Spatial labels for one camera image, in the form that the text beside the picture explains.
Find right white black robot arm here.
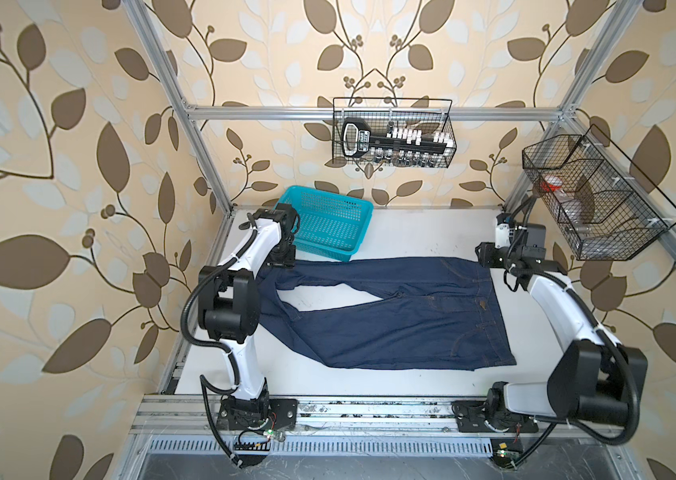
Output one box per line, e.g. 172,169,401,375
475,196,648,469

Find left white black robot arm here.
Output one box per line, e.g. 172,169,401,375
180,204,300,469

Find black wire basket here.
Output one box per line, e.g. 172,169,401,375
522,125,676,261
331,96,457,169

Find black socket tool set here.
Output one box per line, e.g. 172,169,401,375
337,117,457,168

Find teal plastic basket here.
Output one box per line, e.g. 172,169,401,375
277,186,374,262

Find right black wire basket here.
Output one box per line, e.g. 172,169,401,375
522,125,676,261

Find back black wire basket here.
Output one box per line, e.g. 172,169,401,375
331,96,457,169

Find red capped clear container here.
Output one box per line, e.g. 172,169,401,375
539,175,564,194

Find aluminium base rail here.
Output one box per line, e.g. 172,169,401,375
130,395,547,459

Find dark blue denim trousers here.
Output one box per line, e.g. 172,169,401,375
257,257,516,371

